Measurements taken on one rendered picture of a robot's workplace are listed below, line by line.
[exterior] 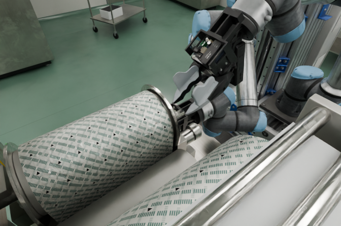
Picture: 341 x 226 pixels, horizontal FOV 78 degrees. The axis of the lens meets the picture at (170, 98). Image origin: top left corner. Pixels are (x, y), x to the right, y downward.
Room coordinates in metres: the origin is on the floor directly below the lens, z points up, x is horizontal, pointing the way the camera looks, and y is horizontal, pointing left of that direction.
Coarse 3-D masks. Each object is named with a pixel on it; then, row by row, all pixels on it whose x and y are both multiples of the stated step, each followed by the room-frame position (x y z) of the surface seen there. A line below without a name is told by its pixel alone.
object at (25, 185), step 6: (156, 96) 0.32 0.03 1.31; (18, 156) 0.18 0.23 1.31; (18, 162) 0.17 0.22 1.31; (18, 168) 0.16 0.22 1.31; (18, 174) 0.15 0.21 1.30; (24, 180) 0.15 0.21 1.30; (24, 186) 0.14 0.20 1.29; (24, 192) 0.13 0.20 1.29; (30, 192) 0.14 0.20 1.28; (30, 198) 0.13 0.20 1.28; (36, 204) 0.13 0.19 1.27; (36, 210) 0.12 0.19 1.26; (42, 210) 0.13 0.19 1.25
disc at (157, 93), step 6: (150, 84) 0.34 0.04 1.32; (150, 90) 0.33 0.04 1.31; (156, 90) 0.32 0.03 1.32; (162, 96) 0.30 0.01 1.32; (162, 102) 0.30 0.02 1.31; (168, 108) 0.28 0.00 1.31; (168, 114) 0.28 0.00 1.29; (174, 114) 0.27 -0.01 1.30; (174, 120) 0.27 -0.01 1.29; (174, 126) 0.27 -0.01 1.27; (174, 132) 0.27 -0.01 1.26; (174, 138) 0.27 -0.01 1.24; (174, 144) 0.27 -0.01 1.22
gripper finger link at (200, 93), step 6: (210, 78) 0.34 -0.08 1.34; (204, 84) 0.33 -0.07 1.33; (210, 84) 0.33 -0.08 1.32; (216, 84) 0.34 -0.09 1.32; (198, 90) 0.31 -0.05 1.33; (204, 90) 0.32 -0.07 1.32; (210, 90) 0.33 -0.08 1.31; (192, 96) 0.31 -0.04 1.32; (198, 96) 0.31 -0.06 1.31; (204, 96) 0.32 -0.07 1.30; (198, 102) 0.31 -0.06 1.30; (204, 102) 0.31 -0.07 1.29; (192, 108) 0.31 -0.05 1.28; (198, 108) 0.31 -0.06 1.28; (186, 114) 0.31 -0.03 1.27
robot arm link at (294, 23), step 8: (296, 8) 0.45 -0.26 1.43; (272, 16) 0.45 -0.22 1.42; (280, 16) 0.44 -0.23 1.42; (288, 16) 0.44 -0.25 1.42; (296, 16) 0.45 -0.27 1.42; (304, 16) 0.47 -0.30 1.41; (272, 24) 0.46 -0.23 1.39; (280, 24) 0.45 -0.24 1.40; (288, 24) 0.45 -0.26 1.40; (296, 24) 0.45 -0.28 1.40; (304, 24) 0.47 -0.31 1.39; (272, 32) 0.48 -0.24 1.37; (280, 32) 0.46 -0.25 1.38; (288, 32) 0.46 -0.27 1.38; (296, 32) 0.46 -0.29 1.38; (280, 40) 0.48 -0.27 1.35; (288, 40) 0.47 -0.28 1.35
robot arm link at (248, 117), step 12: (252, 48) 0.73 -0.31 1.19; (252, 60) 0.69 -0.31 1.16; (252, 72) 0.65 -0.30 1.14; (240, 84) 0.62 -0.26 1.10; (252, 84) 0.61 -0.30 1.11; (240, 96) 0.58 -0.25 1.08; (252, 96) 0.57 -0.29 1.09; (240, 108) 0.55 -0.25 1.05; (252, 108) 0.53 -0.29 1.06; (240, 120) 0.50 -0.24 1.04; (252, 120) 0.50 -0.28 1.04; (264, 120) 0.50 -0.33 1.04
